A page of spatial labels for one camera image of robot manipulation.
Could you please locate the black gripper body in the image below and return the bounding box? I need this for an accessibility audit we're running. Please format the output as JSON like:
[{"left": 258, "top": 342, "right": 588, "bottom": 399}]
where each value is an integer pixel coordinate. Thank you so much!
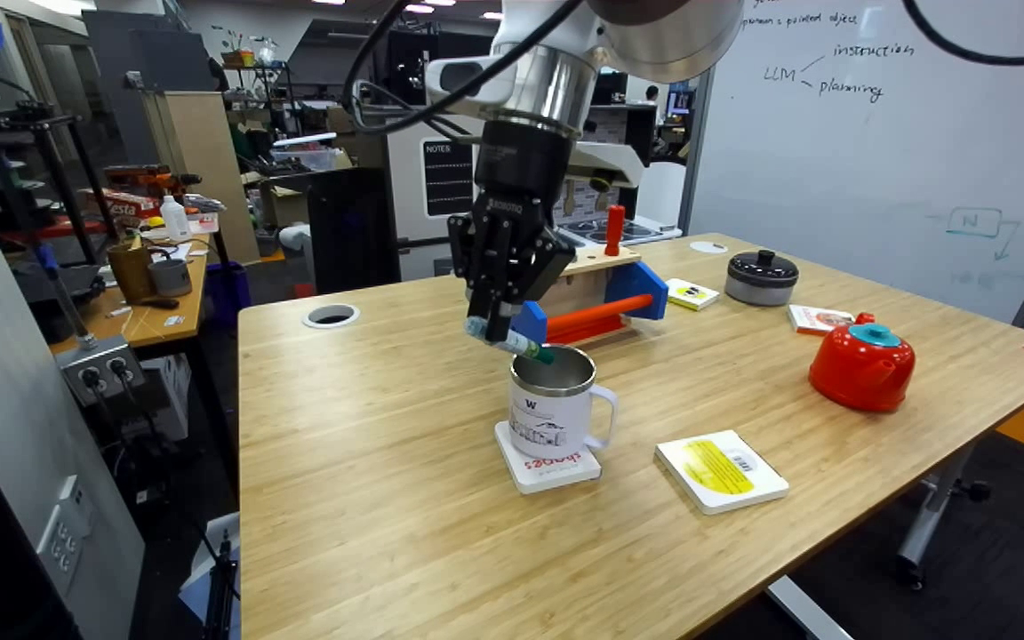
[{"left": 450, "top": 119, "right": 571, "bottom": 298}]

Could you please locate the green marker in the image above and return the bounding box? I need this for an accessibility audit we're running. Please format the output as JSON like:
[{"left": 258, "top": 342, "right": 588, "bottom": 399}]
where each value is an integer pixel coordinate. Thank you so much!
[{"left": 500, "top": 332, "right": 557, "bottom": 362}]

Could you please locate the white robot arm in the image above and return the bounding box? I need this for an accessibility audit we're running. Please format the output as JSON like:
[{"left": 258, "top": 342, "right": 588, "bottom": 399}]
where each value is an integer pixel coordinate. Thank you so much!
[{"left": 447, "top": 0, "right": 743, "bottom": 342}]

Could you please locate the blue wooden toy toolbox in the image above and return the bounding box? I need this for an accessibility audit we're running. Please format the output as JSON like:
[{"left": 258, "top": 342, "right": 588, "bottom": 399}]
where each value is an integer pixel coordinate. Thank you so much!
[{"left": 537, "top": 206, "right": 667, "bottom": 345}]

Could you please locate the white oven cabinet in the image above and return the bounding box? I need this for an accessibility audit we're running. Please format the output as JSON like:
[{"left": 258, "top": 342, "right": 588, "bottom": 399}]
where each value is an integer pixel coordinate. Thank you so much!
[{"left": 388, "top": 115, "right": 481, "bottom": 281}]

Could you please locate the white metal mug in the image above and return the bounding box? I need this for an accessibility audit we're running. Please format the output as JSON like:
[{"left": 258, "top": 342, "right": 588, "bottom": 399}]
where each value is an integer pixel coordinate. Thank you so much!
[{"left": 510, "top": 345, "right": 619, "bottom": 457}]

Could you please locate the small yellow green book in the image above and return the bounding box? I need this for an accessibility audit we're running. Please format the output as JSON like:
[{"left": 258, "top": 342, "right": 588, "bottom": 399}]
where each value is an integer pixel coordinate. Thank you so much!
[{"left": 667, "top": 277, "right": 718, "bottom": 309}]

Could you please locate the white coaster under mug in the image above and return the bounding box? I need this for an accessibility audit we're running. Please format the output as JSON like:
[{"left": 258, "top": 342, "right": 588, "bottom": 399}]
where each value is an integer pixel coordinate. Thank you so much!
[{"left": 493, "top": 422, "right": 600, "bottom": 493}]

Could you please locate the grey pot with black lid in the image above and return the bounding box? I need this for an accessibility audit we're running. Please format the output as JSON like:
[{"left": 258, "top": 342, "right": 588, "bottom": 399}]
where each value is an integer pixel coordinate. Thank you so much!
[{"left": 725, "top": 250, "right": 799, "bottom": 304}]

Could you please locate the yellow white small book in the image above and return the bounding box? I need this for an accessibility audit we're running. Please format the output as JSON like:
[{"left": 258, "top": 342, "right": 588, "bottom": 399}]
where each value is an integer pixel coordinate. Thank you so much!
[{"left": 654, "top": 431, "right": 788, "bottom": 511}]

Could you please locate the white red small book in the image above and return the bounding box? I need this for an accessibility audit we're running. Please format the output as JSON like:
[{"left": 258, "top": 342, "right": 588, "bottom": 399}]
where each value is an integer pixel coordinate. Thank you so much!
[{"left": 788, "top": 304, "right": 858, "bottom": 335}]

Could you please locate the orange teapot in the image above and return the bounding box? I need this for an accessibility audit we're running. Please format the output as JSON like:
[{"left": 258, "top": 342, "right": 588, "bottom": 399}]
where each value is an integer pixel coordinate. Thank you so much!
[{"left": 808, "top": 313, "right": 919, "bottom": 413}]

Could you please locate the white table leg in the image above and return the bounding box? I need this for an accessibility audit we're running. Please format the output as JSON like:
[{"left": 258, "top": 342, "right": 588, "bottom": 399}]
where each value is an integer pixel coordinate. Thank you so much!
[{"left": 900, "top": 476, "right": 959, "bottom": 570}]

